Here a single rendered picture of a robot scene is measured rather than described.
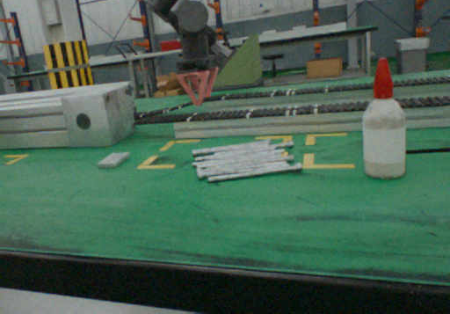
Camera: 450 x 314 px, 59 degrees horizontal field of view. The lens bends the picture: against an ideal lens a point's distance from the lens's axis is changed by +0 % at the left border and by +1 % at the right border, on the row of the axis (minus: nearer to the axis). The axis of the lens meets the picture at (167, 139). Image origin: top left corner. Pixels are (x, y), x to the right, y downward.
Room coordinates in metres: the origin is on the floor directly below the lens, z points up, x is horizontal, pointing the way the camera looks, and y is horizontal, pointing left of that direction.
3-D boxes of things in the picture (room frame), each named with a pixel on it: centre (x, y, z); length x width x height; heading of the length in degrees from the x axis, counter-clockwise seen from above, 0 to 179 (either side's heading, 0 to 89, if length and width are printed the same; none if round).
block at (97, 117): (0.75, 0.12, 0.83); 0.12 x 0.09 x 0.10; 156
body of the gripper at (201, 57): (0.86, -0.09, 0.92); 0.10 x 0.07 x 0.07; 156
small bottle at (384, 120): (0.38, -0.22, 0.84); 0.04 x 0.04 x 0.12
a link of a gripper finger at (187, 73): (0.85, -0.08, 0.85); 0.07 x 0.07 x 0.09; 66
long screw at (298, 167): (0.42, -0.09, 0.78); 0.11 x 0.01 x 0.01; 86
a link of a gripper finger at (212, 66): (0.87, -0.09, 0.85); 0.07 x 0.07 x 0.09; 66
